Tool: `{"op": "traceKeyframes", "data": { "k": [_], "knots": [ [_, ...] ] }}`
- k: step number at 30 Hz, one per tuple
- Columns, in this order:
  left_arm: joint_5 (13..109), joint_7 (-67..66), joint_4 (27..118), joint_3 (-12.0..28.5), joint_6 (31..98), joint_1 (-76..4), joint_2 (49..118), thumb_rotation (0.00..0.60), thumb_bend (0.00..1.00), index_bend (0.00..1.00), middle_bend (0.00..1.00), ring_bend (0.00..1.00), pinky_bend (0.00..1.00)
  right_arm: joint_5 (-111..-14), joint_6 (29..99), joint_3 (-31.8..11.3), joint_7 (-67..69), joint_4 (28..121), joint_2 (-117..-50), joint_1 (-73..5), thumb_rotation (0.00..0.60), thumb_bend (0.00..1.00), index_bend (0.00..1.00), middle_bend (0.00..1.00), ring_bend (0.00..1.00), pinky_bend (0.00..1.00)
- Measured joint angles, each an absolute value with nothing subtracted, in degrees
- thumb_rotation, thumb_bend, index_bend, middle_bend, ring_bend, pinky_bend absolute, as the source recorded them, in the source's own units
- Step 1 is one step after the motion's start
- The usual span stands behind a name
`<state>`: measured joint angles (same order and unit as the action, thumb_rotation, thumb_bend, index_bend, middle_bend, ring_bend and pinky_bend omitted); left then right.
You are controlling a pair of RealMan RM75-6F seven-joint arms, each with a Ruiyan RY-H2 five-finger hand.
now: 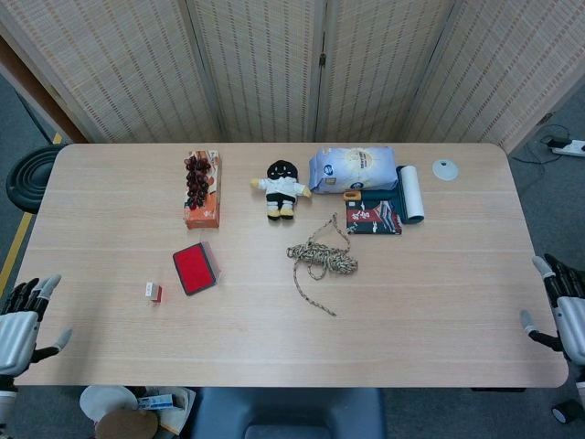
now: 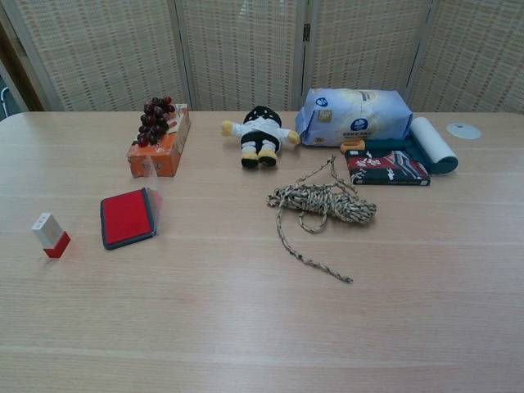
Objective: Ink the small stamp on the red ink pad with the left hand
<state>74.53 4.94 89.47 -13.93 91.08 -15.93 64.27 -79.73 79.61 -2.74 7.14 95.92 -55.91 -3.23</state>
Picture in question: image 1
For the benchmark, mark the small blue white box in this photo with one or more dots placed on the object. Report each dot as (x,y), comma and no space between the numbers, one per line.
(156,402)

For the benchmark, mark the beige tote bag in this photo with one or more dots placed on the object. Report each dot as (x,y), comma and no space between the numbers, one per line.
(183,411)

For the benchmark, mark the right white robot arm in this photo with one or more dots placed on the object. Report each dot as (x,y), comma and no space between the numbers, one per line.
(580,379)

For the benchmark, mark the dark blue chair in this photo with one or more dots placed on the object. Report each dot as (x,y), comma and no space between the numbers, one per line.
(288,411)

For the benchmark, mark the black round stool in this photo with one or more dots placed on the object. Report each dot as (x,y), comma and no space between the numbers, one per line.
(27,183)

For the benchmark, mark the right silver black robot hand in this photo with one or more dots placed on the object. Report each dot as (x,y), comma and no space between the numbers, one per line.
(573,324)

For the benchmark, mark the white round desk grommet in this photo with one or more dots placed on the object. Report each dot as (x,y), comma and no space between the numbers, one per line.
(445,169)

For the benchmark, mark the white power strip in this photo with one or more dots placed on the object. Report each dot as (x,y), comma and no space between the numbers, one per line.
(571,147)

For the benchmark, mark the brown round wooden board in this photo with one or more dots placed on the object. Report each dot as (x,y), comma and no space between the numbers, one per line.
(128,425)

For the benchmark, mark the red dark patterned packet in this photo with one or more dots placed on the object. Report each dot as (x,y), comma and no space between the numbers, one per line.
(372,219)

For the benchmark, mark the blue white soft pack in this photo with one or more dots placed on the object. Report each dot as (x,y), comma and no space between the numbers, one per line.
(352,169)

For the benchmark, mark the small red white cube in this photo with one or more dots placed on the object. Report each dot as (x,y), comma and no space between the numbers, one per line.
(154,292)

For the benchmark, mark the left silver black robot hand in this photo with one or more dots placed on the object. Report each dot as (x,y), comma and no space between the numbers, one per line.
(16,338)

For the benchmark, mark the black caster wheel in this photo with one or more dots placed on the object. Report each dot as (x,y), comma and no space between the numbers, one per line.
(569,410)

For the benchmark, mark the white round plate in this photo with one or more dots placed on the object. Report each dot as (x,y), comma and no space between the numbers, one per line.
(105,398)

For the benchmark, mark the orange carton box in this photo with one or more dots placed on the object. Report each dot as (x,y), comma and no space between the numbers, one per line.
(205,217)

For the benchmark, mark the red ink pad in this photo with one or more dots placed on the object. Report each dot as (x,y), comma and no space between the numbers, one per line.
(194,269)

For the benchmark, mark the black-headed plush doll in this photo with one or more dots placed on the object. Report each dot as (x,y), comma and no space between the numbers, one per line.
(282,187)

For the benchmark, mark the dark red grape bunch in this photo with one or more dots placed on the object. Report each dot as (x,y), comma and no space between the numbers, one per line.
(196,183)

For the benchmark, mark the bamboo folding screen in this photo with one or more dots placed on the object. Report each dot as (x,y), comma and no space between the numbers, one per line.
(256,68)

